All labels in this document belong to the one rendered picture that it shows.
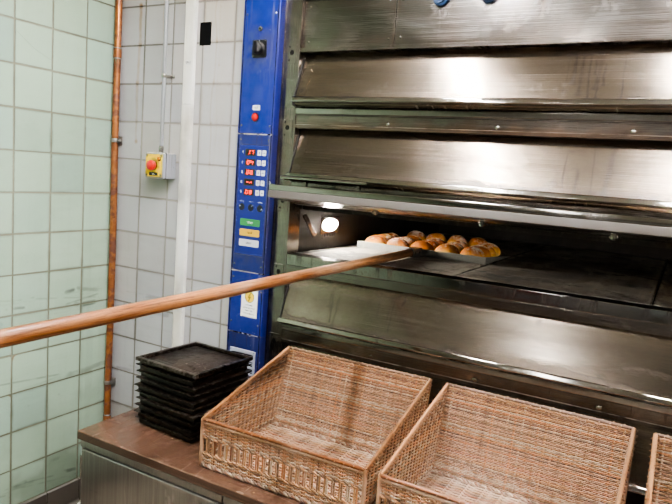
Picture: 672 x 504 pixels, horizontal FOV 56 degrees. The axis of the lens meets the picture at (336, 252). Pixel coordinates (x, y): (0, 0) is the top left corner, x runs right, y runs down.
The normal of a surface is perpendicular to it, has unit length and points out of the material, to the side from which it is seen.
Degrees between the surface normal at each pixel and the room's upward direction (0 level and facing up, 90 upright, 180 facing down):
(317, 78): 70
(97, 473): 90
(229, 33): 90
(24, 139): 90
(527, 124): 90
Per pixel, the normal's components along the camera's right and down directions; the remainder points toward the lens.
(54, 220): 0.87, 0.12
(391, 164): -0.44, -0.26
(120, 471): -0.49, 0.08
